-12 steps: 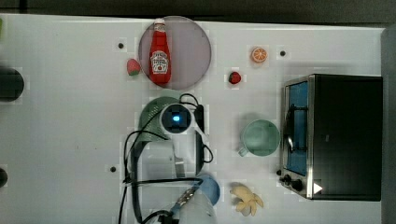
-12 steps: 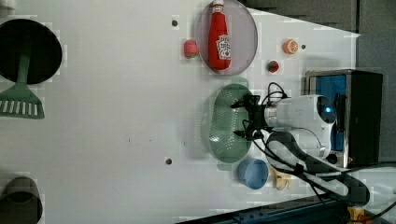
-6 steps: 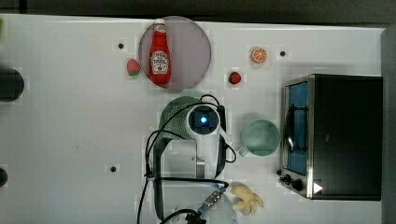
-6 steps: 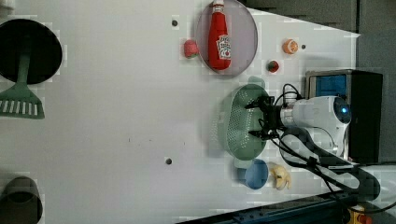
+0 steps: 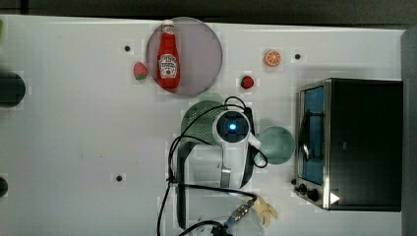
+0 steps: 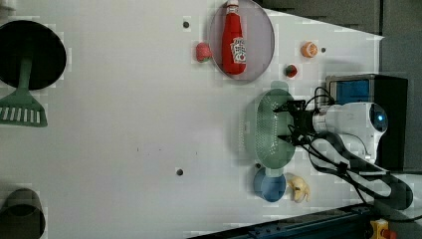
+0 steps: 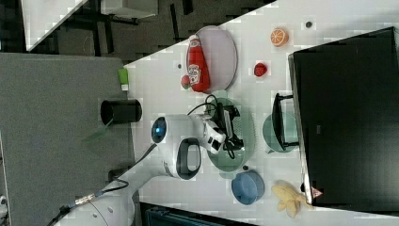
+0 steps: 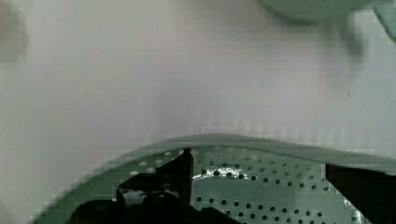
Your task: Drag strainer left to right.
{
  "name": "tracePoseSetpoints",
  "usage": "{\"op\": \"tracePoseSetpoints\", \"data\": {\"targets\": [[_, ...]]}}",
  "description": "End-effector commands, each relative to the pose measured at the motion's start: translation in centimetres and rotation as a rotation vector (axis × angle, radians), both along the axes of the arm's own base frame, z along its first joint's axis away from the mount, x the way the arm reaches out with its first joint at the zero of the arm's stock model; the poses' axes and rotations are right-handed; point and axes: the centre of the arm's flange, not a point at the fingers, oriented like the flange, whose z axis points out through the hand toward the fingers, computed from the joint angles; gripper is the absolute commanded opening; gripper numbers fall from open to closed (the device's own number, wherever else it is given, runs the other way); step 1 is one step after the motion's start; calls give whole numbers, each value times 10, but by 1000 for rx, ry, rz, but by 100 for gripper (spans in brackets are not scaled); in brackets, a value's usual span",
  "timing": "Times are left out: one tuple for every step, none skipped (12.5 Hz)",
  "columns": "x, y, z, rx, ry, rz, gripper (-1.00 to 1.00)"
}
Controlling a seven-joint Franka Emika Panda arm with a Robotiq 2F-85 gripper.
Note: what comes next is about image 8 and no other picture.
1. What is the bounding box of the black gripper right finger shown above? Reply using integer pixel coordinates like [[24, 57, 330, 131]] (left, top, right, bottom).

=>
[[325, 164, 396, 224]]

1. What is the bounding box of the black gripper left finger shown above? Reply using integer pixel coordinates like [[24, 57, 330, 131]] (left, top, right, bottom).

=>
[[66, 148, 241, 224]]

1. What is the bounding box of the green plastic strainer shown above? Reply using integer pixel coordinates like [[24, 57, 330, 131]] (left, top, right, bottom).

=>
[[31, 134, 395, 224]]

